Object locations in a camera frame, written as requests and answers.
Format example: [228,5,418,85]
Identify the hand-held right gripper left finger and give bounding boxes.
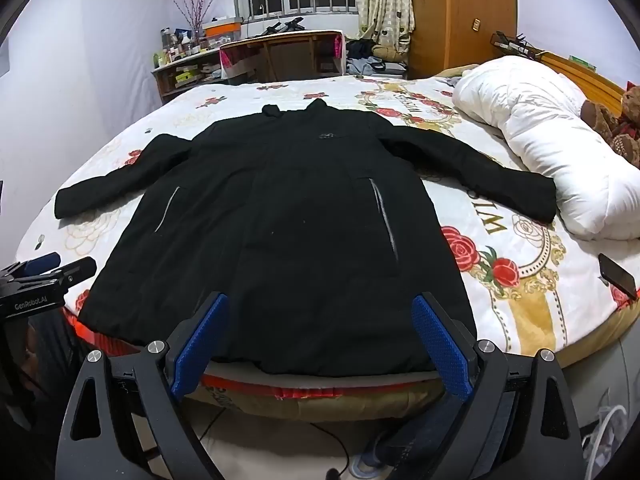
[56,291,231,480]

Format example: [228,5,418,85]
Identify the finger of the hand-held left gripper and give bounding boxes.
[50,256,98,289]
[22,252,62,277]

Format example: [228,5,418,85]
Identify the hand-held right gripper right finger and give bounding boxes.
[380,291,587,480]

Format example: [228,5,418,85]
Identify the black coat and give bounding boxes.
[54,99,557,375]

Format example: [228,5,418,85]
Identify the pile of clothes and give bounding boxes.
[345,37,408,78]

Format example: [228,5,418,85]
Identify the rose print bed sheet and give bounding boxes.
[15,72,640,396]

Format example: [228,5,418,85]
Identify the blue slipper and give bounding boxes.
[350,442,396,480]

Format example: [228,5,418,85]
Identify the black phone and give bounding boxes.
[597,253,640,302]

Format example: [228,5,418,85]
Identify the group of bottles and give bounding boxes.
[152,25,208,68]

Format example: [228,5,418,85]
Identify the white duvet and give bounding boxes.
[452,55,640,241]

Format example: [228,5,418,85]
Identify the orange lidded box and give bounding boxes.
[202,16,243,43]

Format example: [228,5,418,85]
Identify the brown teddy bear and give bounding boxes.
[580,85,640,168]

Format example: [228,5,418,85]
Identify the pink flower branches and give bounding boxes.
[172,0,228,46]

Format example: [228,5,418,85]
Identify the wooden desk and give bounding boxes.
[151,30,346,106]

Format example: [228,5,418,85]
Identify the wooden wardrobe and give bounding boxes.
[407,0,518,80]

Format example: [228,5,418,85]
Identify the heart print curtain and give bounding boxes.
[352,0,416,53]

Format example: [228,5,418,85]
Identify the black floor cable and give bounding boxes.
[195,405,351,476]

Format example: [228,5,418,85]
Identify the white cable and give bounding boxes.
[582,405,628,480]

